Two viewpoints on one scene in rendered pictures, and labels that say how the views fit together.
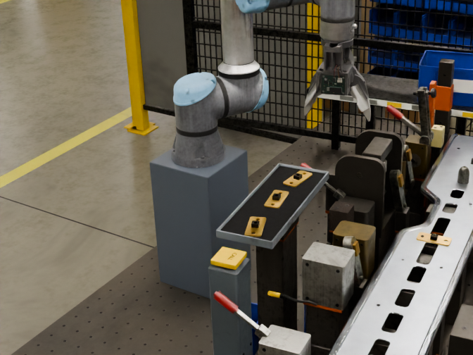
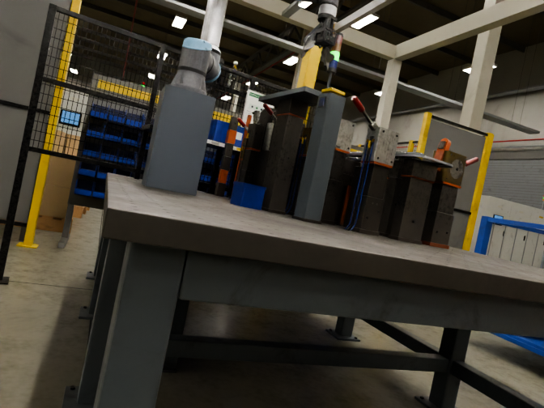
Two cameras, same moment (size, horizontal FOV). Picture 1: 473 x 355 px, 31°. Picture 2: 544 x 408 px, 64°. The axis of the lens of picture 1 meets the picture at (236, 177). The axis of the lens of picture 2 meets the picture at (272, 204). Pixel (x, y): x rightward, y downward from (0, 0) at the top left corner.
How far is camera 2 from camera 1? 211 cm
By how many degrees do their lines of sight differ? 59
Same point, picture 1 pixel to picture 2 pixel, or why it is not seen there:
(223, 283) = (337, 104)
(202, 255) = (194, 159)
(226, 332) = (329, 141)
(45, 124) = not seen: outside the picture
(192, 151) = (198, 82)
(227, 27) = (215, 19)
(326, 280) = (346, 132)
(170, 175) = (184, 95)
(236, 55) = (216, 38)
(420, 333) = not seen: hidden behind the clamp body
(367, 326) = not seen: hidden behind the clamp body
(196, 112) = (205, 57)
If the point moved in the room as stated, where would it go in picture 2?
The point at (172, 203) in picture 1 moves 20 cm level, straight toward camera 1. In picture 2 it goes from (179, 117) to (219, 122)
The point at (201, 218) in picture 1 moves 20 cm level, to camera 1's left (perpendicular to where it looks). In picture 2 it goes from (202, 129) to (163, 115)
